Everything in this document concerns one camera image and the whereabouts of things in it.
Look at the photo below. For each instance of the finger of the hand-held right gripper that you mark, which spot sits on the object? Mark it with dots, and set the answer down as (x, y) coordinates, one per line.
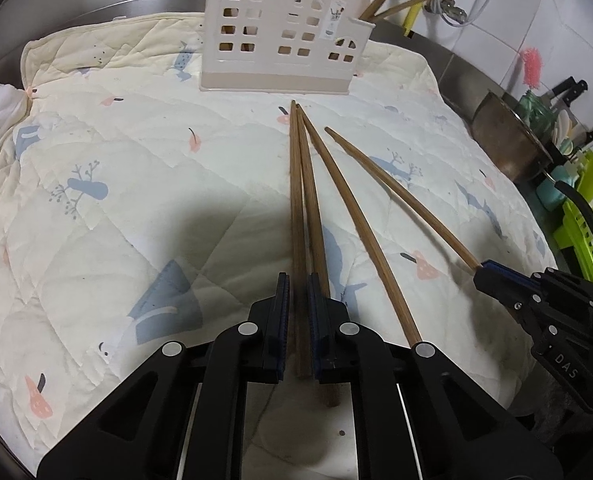
(501, 294)
(506, 275)

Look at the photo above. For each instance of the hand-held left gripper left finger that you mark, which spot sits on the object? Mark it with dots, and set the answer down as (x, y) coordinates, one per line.
(282, 325)

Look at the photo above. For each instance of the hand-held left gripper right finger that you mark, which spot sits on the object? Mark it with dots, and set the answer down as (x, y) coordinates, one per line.
(316, 325)

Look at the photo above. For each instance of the beige plastic chopstick holder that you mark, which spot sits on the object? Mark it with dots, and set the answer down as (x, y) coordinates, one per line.
(276, 65)

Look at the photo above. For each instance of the teal plastic cup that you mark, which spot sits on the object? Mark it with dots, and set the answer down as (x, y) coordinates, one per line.
(550, 189)

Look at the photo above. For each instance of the stainless steel pot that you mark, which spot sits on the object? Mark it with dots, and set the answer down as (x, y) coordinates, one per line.
(506, 140)

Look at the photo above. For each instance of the white plastic spatula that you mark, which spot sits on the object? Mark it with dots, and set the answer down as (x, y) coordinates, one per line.
(564, 127)

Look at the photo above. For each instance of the green glass jar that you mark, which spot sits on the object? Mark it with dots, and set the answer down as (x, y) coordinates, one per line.
(534, 110)

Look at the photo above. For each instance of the cream quilted printed mat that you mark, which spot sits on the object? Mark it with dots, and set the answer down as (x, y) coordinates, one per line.
(151, 210)

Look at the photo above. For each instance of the pink bottle brush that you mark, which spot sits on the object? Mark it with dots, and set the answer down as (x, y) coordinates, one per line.
(531, 67)

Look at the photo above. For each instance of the metal water valve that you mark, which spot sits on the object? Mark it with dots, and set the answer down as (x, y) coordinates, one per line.
(451, 9)

